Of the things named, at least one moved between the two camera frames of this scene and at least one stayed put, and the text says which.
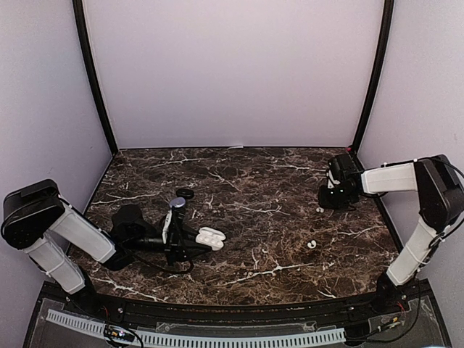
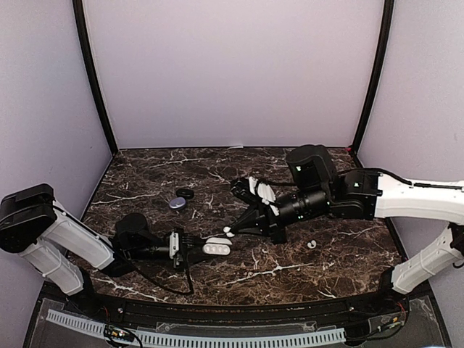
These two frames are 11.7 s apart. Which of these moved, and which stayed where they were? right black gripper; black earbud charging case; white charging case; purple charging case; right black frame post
Moved: white charging case; right black gripper
Stayed: right black frame post; black earbud charging case; purple charging case
